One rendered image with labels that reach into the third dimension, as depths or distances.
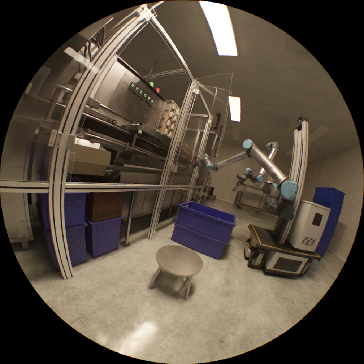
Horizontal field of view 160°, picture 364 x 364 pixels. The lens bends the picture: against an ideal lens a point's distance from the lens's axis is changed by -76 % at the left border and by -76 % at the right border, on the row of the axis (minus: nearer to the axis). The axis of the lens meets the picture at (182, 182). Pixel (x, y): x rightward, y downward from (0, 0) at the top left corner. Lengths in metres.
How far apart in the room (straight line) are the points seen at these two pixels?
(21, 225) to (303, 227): 2.26
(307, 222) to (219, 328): 1.21
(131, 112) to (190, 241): 1.53
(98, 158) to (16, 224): 0.75
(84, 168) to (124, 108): 0.90
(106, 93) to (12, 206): 1.17
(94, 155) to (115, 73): 0.96
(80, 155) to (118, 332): 0.89
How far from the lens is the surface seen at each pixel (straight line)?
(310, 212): 1.53
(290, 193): 1.15
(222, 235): 1.31
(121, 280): 0.97
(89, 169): 0.76
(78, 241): 0.92
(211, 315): 0.95
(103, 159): 0.80
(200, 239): 1.37
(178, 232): 1.44
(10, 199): 1.00
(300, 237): 1.55
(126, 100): 1.50
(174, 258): 0.84
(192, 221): 1.33
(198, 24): 2.16
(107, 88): 1.40
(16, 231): 1.10
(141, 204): 1.58
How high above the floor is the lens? 0.76
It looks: 4 degrees down
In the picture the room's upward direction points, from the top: 15 degrees clockwise
